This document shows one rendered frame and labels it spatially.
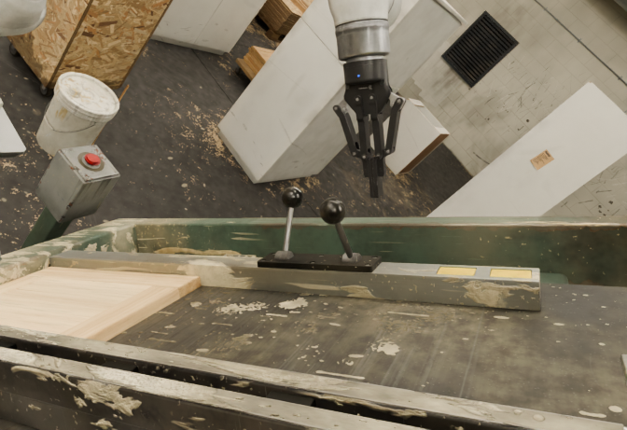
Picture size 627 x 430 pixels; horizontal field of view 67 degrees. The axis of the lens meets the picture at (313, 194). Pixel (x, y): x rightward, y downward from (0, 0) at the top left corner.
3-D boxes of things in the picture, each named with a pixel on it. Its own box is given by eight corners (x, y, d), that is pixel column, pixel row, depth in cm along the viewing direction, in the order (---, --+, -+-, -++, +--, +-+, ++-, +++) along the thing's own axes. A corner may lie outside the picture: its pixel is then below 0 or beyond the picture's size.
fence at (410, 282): (72, 267, 106) (69, 249, 105) (540, 296, 64) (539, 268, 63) (52, 274, 102) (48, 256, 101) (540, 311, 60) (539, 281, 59)
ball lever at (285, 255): (279, 265, 80) (289, 190, 84) (299, 266, 78) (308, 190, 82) (267, 261, 77) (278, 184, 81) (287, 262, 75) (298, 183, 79)
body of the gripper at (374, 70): (395, 57, 82) (398, 111, 84) (349, 64, 86) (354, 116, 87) (382, 55, 75) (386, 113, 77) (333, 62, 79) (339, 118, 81)
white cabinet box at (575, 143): (418, 229, 500) (591, 88, 407) (454, 274, 485) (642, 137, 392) (397, 240, 449) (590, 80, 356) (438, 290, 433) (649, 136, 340)
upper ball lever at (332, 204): (345, 255, 75) (320, 192, 67) (368, 256, 74) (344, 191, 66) (339, 273, 73) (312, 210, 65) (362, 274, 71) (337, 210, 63)
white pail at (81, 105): (77, 124, 269) (114, 61, 248) (103, 163, 261) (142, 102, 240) (20, 122, 242) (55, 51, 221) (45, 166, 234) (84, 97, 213)
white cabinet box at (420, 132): (380, 140, 622) (420, 100, 589) (408, 173, 607) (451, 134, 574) (366, 140, 584) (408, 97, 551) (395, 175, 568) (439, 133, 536)
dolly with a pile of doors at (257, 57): (265, 74, 510) (283, 52, 496) (293, 108, 496) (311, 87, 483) (228, 66, 458) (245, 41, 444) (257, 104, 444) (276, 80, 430)
